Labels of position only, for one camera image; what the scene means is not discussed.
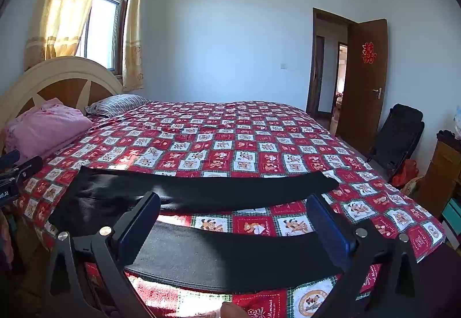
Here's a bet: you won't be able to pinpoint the black pants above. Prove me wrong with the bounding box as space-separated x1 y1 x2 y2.
48 167 340 294

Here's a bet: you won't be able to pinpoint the right hand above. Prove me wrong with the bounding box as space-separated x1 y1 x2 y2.
220 302 249 318

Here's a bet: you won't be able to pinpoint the pink folded blanket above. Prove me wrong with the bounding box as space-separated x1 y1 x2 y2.
1 98 92 162

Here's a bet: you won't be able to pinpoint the cream wooden headboard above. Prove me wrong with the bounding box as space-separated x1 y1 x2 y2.
1 57 123 126

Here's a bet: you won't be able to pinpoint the striped grey pillow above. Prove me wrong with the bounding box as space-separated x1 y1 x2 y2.
85 94 150 117

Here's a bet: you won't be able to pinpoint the wooden dresser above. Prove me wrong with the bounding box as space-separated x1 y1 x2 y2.
414 130 461 219

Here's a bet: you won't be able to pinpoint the red bag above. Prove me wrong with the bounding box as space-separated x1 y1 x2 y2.
391 159 419 188

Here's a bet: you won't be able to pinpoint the right yellow curtain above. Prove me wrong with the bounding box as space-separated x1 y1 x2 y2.
122 0 144 92

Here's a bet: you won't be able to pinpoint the yellow curtain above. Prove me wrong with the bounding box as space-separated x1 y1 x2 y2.
24 0 93 70
122 0 144 92

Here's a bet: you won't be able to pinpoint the window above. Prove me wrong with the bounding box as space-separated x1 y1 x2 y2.
76 0 127 76

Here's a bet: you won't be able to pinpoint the black folding chair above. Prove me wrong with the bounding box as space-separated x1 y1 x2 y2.
366 104 424 180

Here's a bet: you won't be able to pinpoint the brown wooden door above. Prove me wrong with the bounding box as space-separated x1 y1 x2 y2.
336 19 388 155

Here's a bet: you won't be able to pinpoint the left yellow curtain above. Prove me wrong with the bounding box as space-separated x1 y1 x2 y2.
24 0 93 70

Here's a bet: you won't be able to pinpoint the red double happiness sticker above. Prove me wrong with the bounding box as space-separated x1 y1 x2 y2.
362 42 377 64

